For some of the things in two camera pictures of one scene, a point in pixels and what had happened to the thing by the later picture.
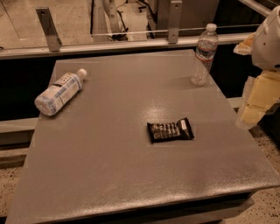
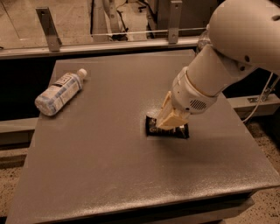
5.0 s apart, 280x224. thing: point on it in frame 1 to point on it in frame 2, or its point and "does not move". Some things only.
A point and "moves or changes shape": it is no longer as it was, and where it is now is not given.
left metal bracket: x=49 y=29 does not move
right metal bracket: x=175 y=24 does not move
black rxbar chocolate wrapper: x=170 y=131 moves or changes shape
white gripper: x=267 y=46 to x=188 y=95
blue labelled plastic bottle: x=59 y=92 does not move
